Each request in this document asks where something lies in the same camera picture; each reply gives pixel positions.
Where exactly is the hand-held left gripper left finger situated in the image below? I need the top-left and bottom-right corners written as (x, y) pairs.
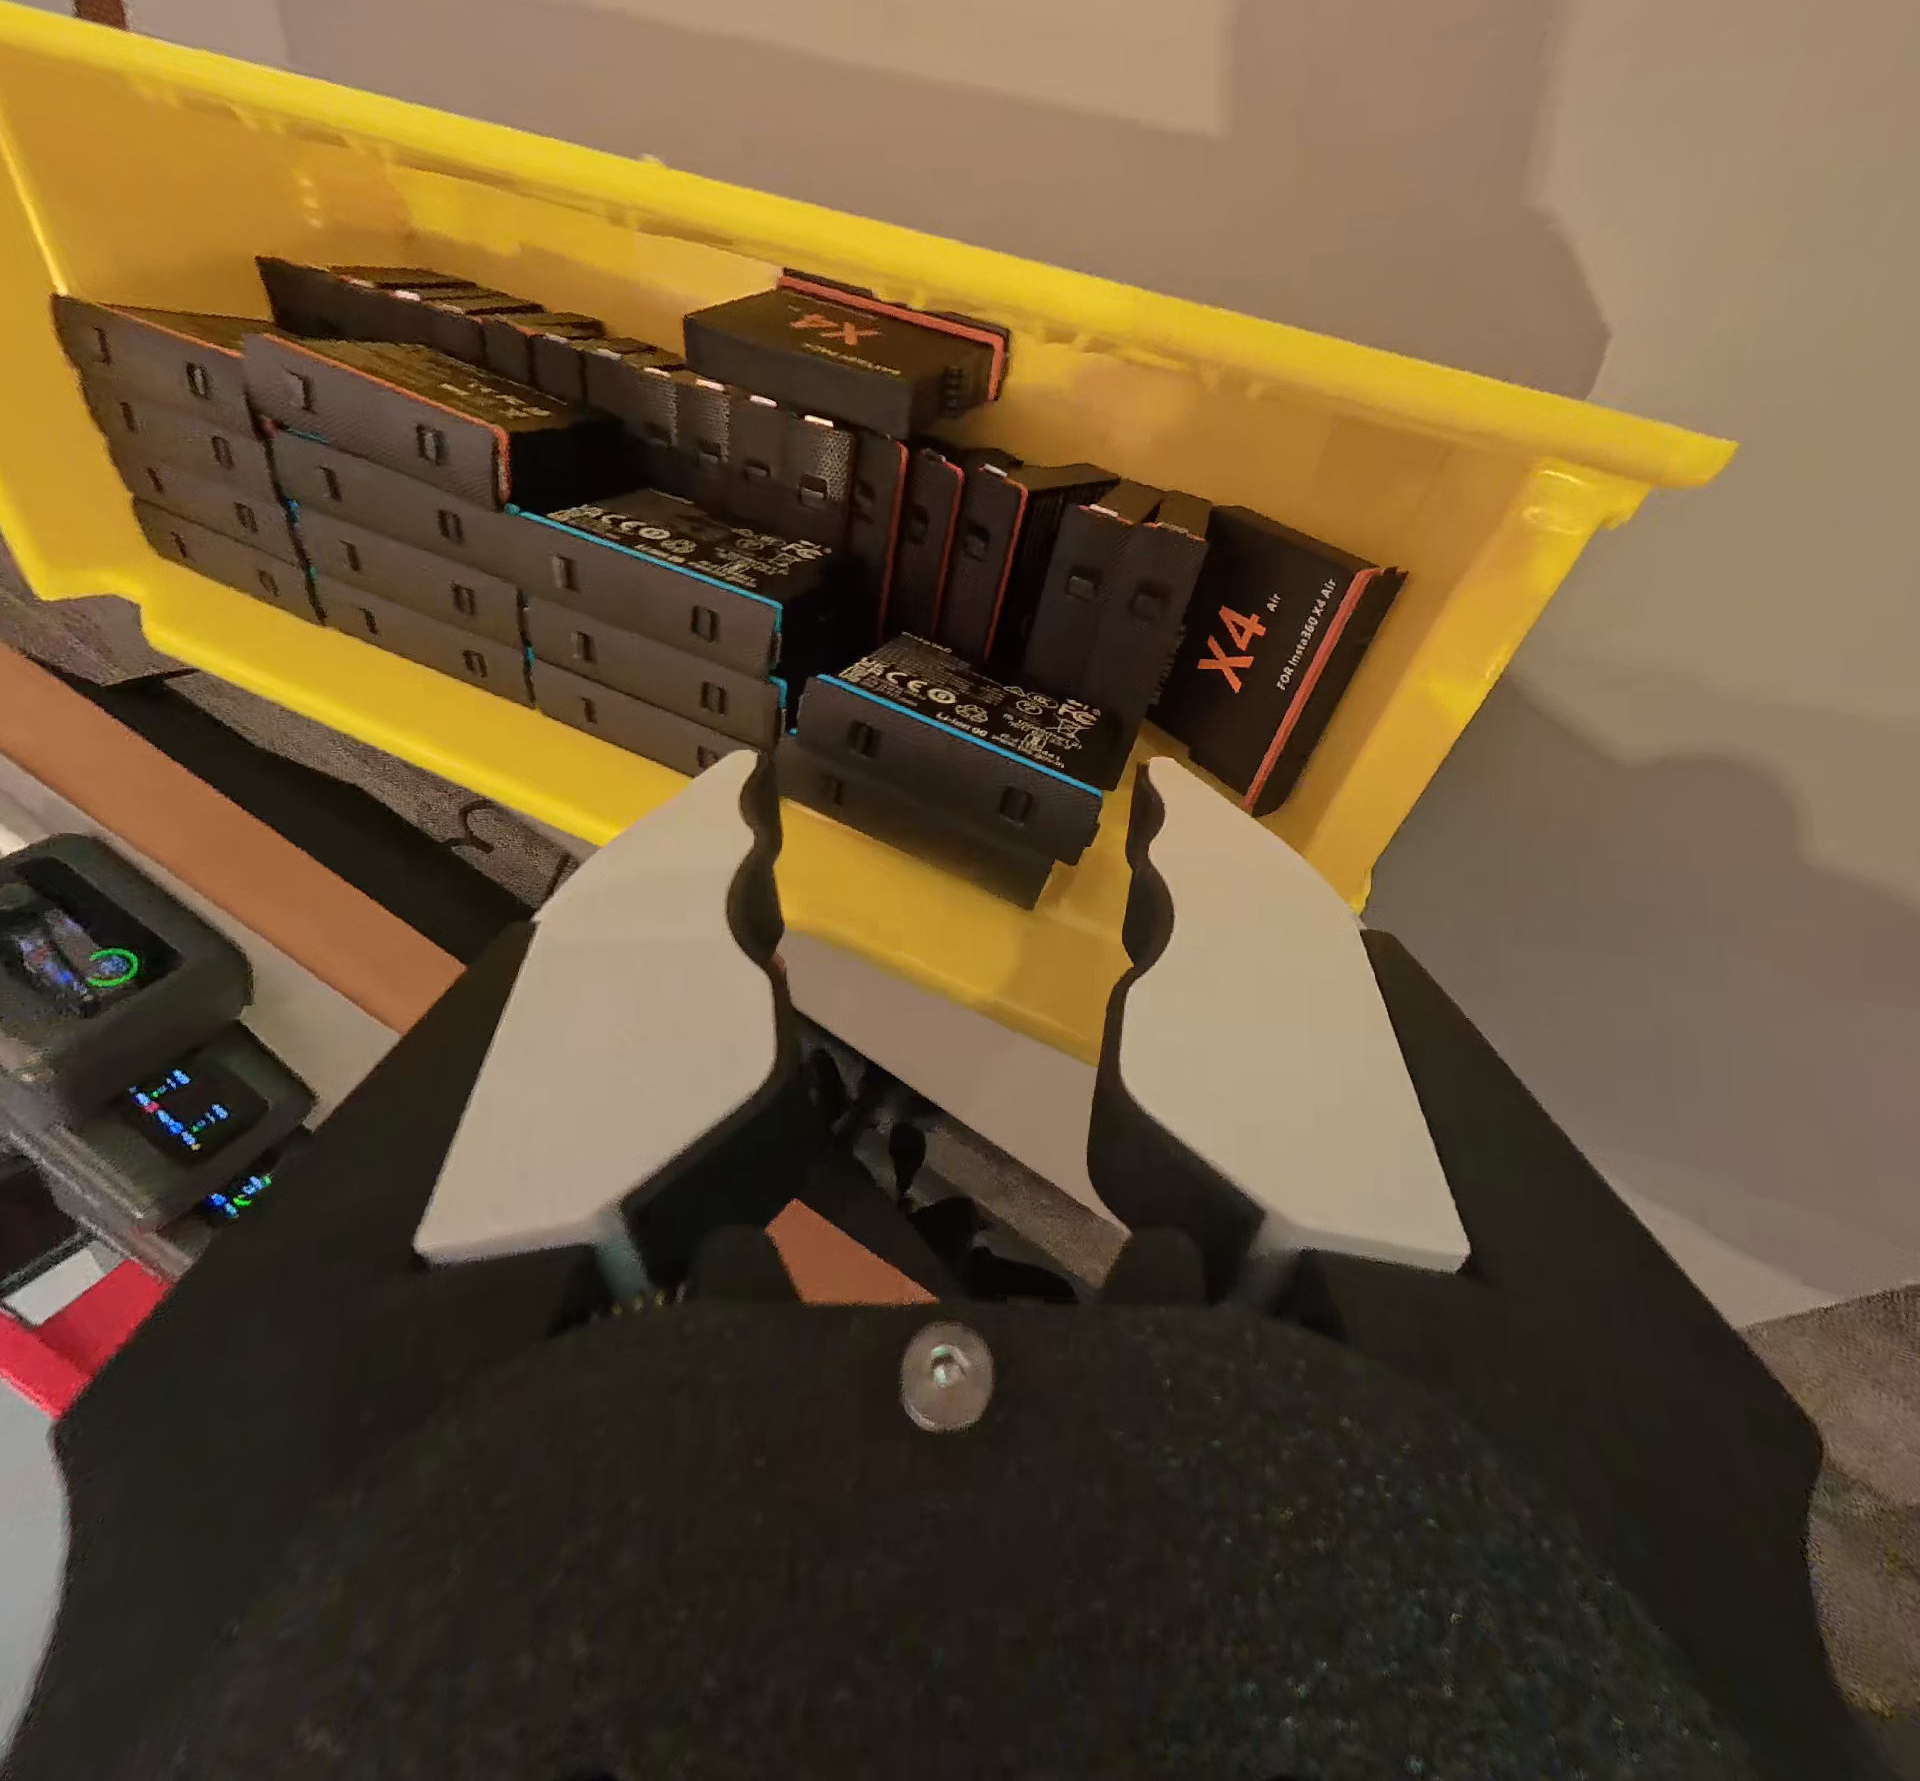
top-left (413, 748), bottom-right (840, 1308)

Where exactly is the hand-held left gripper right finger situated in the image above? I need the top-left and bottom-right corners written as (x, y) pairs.
top-left (1083, 756), bottom-right (1473, 1300)

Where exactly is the pile of black batteries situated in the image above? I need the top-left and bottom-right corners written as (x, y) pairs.
top-left (51, 255), bottom-right (1412, 912)

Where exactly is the yellow plastic bin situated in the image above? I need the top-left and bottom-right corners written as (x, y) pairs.
top-left (0, 0), bottom-right (1741, 1069)

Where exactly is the black chair base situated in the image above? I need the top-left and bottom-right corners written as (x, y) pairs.
top-left (779, 1016), bottom-right (1119, 1308)

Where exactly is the black battery charging case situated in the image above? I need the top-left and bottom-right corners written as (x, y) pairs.
top-left (0, 833), bottom-right (256, 1113)
top-left (91, 1150), bottom-right (324, 1272)
top-left (59, 1023), bottom-right (318, 1213)

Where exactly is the wood-edged side table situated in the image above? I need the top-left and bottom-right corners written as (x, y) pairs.
top-left (0, 639), bottom-right (467, 1452)

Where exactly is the red plastic bin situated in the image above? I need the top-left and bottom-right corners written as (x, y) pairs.
top-left (0, 1264), bottom-right (175, 1423)

